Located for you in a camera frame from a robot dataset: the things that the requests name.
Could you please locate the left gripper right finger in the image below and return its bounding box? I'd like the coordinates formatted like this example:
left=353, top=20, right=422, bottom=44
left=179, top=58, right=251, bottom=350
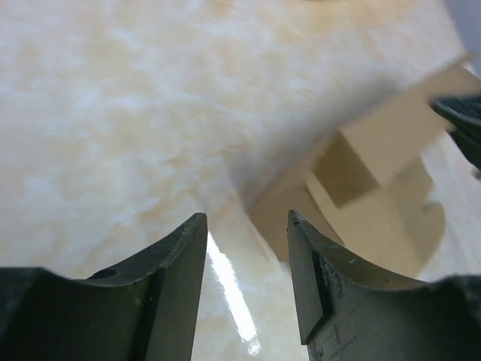
left=287, top=211, right=480, bottom=360

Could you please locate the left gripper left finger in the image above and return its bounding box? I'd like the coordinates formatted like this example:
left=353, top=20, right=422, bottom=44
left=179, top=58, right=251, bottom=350
left=1, top=213, right=207, bottom=360

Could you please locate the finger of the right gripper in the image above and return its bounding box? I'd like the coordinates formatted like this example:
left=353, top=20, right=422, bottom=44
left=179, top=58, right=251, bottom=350
left=430, top=93, right=480, bottom=169

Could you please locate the brown cardboard paper box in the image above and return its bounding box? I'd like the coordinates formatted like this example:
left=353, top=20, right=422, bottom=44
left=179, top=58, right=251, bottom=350
left=249, top=56, right=480, bottom=278

